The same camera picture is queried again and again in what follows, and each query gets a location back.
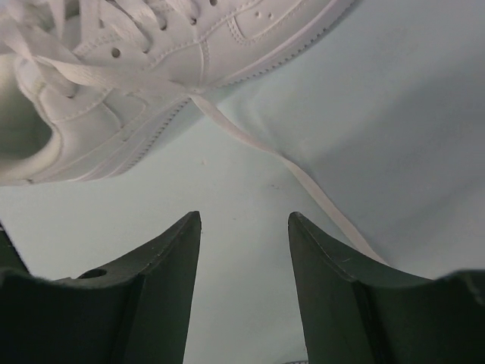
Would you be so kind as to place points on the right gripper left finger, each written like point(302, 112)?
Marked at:
point(134, 309)

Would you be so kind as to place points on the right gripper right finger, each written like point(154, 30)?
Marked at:
point(357, 310)

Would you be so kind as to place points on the white sneaker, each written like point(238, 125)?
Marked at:
point(87, 87)

